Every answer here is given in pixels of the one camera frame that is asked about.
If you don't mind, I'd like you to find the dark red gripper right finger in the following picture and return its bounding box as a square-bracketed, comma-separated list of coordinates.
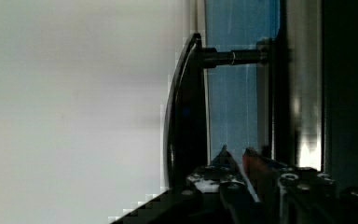
[241, 147, 337, 224]

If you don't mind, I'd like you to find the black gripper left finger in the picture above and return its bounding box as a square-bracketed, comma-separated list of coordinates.
[186, 145, 247, 193]

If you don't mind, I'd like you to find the black oven door handle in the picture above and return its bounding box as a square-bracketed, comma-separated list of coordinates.
[163, 33, 268, 189]

